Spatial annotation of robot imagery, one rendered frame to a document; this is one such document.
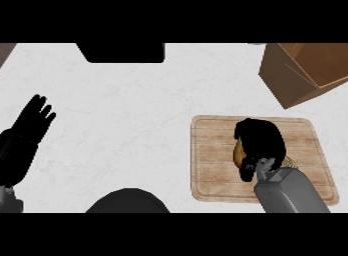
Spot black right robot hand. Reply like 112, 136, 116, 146
233, 117, 288, 183

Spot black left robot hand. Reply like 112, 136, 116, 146
0, 94, 57, 188

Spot pale wooden cutting board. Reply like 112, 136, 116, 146
189, 114, 341, 207

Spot brown cardboard box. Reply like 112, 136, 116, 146
257, 42, 348, 110

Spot dark round object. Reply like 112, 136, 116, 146
84, 187, 171, 214

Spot black appliance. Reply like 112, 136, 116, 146
75, 42, 167, 64

